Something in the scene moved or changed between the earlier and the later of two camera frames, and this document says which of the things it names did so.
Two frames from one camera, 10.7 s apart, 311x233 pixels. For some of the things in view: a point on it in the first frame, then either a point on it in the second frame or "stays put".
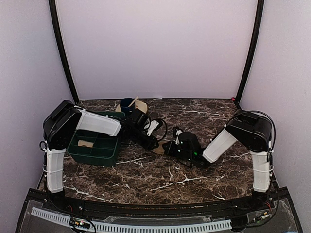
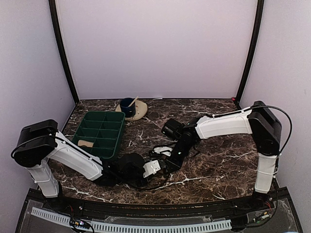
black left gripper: x=148 y=145 to x=142 y=183
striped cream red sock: x=83 y=142 stays put
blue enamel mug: x=124 y=104 stays put
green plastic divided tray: x=104 y=152 stays put
